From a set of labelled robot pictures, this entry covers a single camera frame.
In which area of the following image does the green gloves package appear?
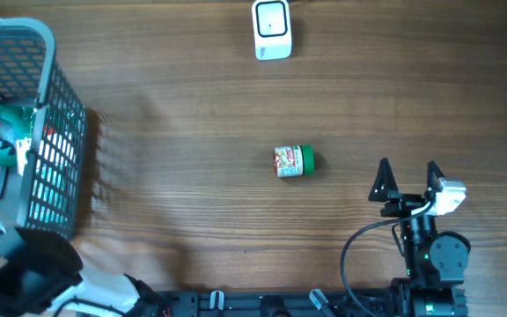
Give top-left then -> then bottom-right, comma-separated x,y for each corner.
0,104 -> 36,174

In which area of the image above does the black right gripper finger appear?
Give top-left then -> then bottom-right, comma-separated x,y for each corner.
427,160 -> 445,192
368,158 -> 399,202

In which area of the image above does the green lid Knorr jar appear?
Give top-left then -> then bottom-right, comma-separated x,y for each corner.
273,144 -> 315,178

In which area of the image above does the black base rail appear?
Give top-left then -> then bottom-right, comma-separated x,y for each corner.
160,288 -> 469,317

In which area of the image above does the white barcode scanner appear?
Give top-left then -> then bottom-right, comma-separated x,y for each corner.
251,0 -> 292,61

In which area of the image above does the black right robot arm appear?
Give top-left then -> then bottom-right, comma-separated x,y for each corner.
369,158 -> 471,316

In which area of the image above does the grey plastic basket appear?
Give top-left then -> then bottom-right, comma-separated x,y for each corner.
0,18 -> 87,239

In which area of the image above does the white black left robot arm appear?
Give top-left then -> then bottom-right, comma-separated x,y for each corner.
0,210 -> 169,316

